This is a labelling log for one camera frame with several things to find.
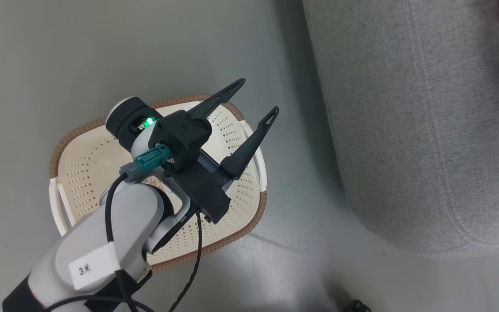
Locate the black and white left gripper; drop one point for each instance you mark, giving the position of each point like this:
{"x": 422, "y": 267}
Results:
{"x": 202, "y": 190}

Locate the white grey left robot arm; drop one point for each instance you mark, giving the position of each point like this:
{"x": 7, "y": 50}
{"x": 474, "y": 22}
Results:
{"x": 132, "y": 216}

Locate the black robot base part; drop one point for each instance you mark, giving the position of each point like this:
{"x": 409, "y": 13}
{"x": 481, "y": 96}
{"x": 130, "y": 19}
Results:
{"x": 359, "y": 306}

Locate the cream perforated laundry basket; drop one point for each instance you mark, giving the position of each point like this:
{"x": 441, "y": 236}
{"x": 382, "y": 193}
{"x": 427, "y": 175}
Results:
{"x": 85, "y": 169}

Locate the grey fabric sofa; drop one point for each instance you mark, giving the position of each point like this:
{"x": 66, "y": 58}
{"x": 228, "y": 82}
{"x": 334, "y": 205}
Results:
{"x": 405, "y": 130}

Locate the white label tag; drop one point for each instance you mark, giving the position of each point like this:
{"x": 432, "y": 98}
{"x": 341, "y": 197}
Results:
{"x": 91, "y": 268}

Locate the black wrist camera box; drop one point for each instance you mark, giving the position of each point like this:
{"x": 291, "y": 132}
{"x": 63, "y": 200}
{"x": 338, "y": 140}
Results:
{"x": 184, "y": 138}

